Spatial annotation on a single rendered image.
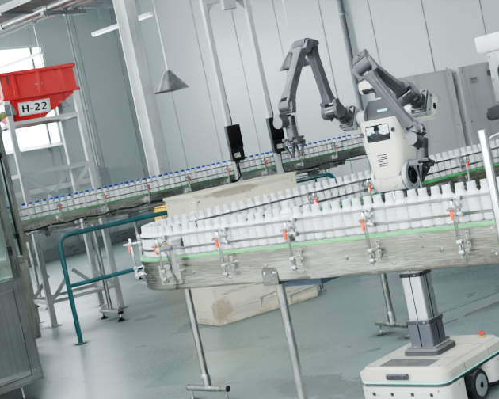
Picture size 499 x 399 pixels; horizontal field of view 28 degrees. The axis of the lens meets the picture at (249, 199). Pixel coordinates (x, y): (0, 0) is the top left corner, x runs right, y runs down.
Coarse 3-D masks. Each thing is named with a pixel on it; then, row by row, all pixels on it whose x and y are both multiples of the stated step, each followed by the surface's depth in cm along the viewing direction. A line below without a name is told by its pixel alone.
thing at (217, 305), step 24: (192, 192) 910; (216, 192) 877; (240, 192) 889; (264, 192) 901; (168, 216) 914; (192, 288) 902; (216, 288) 871; (240, 288) 883; (264, 288) 895; (288, 288) 909; (312, 288) 923; (216, 312) 871; (240, 312) 883; (264, 312) 895
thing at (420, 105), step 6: (420, 90) 496; (426, 90) 494; (420, 96) 490; (426, 96) 493; (414, 102) 490; (420, 102) 490; (426, 102) 492; (414, 108) 494; (420, 108) 492; (426, 108) 491
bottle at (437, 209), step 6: (438, 186) 423; (432, 192) 423; (438, 192) 423; (432, 198) 422; (438, 198) 421; (432, 204) 423; (438, 204) 422; (432, 210) 424; (438, 210) 422; (438, 222) 423; (444, 222) 422
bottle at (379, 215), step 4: (376, 196) 442; (380, 196) 442; (376, 200) 442; (380, 200) 442; (376, 204) 441; (380, 204) 441; (376, 212) 441; (380, 212) 441; (384, 212) 441; (376, 216) 442; (380, 216) 441; (384, 216) 441; (376, 220) 442; (380, 220) 441; (384, 220) 441; (376, 228) 444; (380, 228) 442; (384, 228) 441; (388, 228) 442
